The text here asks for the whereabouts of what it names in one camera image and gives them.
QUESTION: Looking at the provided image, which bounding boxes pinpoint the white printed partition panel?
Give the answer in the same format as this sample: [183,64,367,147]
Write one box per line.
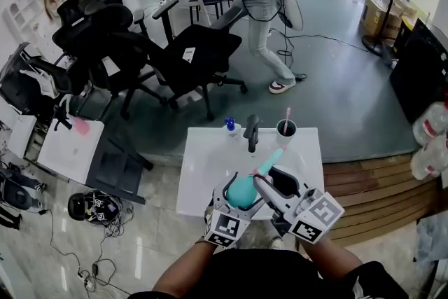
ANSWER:
[0,0,98,62]

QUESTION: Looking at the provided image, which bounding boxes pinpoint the long black floor cable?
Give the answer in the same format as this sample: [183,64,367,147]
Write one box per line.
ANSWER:
[268,27,370,82]

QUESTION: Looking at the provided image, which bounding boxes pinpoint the person's right forearm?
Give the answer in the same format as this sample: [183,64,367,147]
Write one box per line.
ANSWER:
[300,233,363,281]

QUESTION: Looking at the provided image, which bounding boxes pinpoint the white soap bottle blue pump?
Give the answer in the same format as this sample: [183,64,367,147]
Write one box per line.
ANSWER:
[223,116,243,141]

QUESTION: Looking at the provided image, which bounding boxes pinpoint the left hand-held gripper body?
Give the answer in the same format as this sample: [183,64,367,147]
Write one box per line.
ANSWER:
[204,181,267,249]

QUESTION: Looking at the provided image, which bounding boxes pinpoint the pack of water bottles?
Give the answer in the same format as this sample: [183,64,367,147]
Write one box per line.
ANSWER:
[409,100,448,181]

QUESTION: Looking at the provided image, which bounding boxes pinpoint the cardboard box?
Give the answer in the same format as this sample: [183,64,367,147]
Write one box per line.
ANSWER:
[359,0,418,43]

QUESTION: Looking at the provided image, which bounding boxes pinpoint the white power strip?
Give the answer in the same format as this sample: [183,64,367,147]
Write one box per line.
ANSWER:
[76,268,96,291]

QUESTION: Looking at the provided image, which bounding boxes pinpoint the black faucet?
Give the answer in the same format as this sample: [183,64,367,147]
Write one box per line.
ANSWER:
[242,113,261,153]

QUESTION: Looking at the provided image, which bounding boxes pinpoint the black office chair with label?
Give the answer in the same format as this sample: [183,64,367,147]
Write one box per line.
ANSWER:
[132,0,249,122]

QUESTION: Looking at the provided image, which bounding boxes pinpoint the black office chair with headrest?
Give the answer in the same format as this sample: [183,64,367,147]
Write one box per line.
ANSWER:
[51,0,169,120]

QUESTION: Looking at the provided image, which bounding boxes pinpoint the blue plastic bag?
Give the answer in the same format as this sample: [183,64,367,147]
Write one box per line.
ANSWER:
[414,211,448,264]

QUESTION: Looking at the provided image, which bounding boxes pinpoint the black cabinet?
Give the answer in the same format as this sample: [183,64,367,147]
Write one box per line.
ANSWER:
[389,18,448,125]

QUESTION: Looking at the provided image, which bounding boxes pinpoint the person's left forearm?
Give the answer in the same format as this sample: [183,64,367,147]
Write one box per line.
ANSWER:
[152,237,220,295]

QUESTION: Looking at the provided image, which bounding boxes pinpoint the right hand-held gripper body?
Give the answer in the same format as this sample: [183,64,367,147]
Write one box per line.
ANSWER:
[269,186,346,244]

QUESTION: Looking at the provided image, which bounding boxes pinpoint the pink toothbrush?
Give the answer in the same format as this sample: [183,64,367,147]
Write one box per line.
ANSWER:
[282,106,292,136]

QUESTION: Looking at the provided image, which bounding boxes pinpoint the pile of spare grippers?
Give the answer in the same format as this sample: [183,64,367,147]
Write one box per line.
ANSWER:
[83,189,122,225]

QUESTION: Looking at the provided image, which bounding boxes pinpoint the person's black shirt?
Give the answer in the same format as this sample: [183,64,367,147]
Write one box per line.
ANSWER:
[127,248,410,299]

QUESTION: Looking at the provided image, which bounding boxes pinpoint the white washbasin stand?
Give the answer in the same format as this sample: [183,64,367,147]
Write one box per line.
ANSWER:
[176,127,325,221]

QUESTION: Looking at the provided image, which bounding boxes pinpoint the wooden platform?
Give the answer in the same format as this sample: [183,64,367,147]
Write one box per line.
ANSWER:
[321,153,442,250]

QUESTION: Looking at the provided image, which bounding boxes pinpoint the black mesh office chair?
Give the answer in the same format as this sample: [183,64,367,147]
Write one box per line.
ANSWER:
[0,41,90,116]

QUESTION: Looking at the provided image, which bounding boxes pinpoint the white toothbrush cup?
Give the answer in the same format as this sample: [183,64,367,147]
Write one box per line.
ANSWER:
[275,118,298,147]

